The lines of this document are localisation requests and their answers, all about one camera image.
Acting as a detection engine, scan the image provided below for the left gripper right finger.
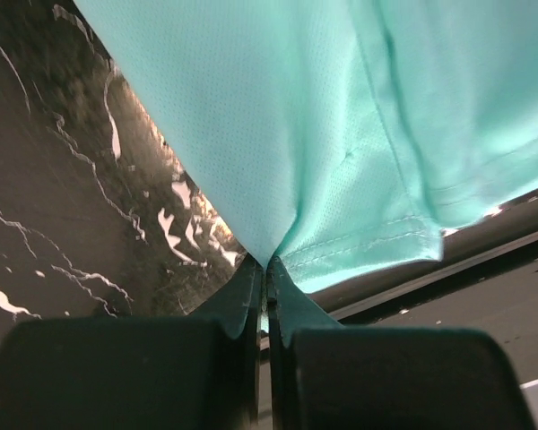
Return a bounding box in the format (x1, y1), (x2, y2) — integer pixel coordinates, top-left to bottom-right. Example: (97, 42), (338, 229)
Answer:
(266, 258), (536, 429)

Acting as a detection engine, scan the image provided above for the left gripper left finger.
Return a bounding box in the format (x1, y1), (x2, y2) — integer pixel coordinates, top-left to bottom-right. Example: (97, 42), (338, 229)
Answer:
(0, 257), (263, 429)

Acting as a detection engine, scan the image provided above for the teal t shirt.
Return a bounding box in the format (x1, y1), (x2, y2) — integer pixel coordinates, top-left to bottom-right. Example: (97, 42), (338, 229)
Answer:
(77, 1), (538, 294)

